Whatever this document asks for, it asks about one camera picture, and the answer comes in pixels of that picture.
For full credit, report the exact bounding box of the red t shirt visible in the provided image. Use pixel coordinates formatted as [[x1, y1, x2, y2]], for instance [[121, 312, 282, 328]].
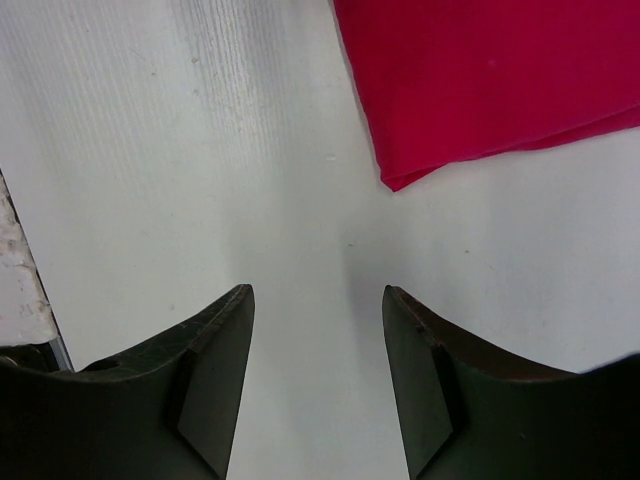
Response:
[[334, 0, 639, 191]]

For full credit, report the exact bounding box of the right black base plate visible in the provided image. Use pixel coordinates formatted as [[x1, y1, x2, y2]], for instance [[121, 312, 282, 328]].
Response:
[[0, 337, 73, 373]]

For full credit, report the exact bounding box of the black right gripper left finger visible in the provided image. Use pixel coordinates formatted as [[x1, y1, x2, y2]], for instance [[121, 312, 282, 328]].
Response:
[[1, 284, 255, 479]]

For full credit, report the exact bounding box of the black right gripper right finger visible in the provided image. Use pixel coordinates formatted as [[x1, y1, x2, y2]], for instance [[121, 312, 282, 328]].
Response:
[[382, 286, 639, 479]]

